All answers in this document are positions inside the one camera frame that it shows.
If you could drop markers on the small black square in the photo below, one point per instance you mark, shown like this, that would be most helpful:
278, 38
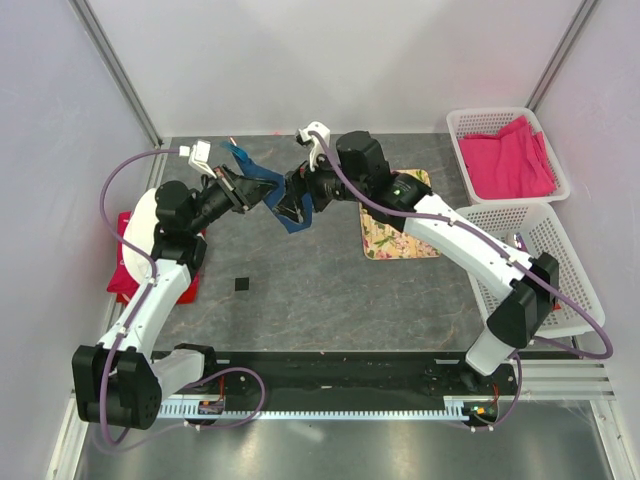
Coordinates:
241, 284

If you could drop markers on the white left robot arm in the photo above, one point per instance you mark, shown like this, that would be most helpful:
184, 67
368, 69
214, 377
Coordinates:
116, 381

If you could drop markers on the red folded cloth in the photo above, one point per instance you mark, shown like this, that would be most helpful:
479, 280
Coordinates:
124, 286

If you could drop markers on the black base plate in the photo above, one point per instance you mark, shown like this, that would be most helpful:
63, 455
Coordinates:
368, 380

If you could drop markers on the blue metallic fork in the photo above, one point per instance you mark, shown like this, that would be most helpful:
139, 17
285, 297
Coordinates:
235, 148

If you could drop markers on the pink cloth napkins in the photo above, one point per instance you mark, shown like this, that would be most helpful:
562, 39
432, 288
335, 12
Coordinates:
511, 164

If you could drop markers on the white cloth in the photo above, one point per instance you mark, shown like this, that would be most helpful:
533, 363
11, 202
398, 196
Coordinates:
140, 233

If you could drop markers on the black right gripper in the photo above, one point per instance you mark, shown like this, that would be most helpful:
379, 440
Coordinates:
300, 181

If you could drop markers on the slotted cable duct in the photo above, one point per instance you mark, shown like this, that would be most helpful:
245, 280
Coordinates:
191, 409

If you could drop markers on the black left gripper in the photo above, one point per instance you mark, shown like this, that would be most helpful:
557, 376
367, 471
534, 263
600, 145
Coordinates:
253, 189

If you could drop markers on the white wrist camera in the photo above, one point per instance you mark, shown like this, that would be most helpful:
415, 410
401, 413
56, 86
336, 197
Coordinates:
197, 156
314, 136

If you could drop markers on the upper white plastic basket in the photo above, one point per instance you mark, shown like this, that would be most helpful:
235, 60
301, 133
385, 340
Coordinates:
490, 120

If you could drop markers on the blue paper napkin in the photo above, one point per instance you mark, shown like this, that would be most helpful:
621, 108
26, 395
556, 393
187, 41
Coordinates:
289, 202

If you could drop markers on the floral placemat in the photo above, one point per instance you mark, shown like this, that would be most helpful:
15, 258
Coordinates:
383, 242

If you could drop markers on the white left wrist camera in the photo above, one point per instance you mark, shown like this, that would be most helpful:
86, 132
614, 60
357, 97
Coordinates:
197, 156

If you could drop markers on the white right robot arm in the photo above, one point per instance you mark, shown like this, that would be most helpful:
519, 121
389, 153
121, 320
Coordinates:
356, 170

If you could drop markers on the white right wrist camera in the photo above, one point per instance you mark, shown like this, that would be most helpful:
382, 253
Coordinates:
314, 136

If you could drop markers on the lower white plastic basket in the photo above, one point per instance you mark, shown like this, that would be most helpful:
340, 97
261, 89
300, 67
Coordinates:
541, 231

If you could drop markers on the white plastic basket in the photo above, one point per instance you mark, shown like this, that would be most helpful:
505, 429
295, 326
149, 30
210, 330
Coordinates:
490, 120
541, 231

